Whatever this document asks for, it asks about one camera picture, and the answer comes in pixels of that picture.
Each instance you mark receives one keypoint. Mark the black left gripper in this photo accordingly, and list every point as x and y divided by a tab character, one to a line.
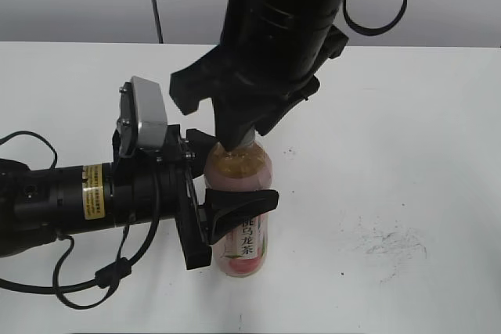
178	163

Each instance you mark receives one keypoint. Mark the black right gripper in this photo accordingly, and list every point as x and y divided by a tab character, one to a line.
240	90

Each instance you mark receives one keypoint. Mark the peach oolong tea bottle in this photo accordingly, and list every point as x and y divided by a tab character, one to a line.
238	176

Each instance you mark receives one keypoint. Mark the grey plastic bottle cap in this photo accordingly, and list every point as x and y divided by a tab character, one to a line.
248	139

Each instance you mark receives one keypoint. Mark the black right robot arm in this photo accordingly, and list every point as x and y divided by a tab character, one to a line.
289	32

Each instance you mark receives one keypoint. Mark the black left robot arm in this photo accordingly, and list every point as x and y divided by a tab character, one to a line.
37	206

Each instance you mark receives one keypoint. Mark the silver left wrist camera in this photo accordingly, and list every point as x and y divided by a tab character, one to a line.
142	122

